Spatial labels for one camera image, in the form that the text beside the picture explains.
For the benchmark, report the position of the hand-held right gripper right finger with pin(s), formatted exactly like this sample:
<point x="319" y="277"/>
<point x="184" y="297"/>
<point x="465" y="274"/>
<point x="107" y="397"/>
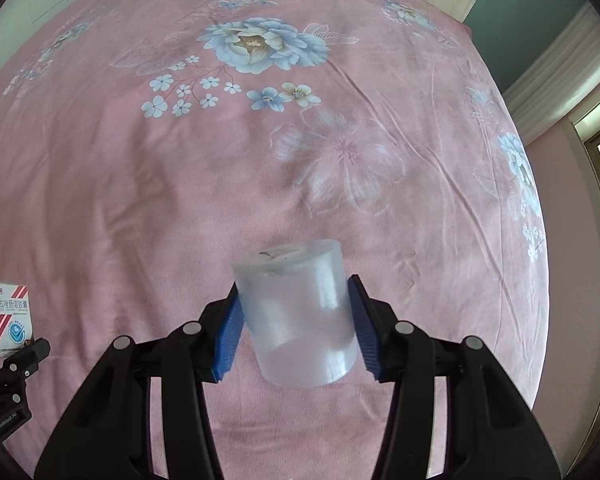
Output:
<point x="365" y="335"/>

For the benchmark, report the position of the pink floral bedsheet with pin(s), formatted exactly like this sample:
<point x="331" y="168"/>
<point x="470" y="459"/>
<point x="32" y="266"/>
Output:
<point x="130" y="185"/>

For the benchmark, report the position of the cream curtain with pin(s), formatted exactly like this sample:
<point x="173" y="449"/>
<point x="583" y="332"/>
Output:
<point x="555" y="75"/>

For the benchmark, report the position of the white printed carton box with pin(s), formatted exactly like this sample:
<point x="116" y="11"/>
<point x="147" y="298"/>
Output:
<point x="7" y="315"/>

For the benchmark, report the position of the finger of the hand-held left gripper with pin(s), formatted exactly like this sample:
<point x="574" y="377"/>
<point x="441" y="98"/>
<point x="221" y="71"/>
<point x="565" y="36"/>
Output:
<point x="30" y="352"/>

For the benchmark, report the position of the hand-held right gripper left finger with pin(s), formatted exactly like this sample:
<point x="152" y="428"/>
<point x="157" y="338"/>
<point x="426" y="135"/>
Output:
<point x="227" y="340"/>

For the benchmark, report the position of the clear plastic cup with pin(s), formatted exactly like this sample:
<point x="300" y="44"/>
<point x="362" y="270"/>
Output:
<point x="300" y="320"/>

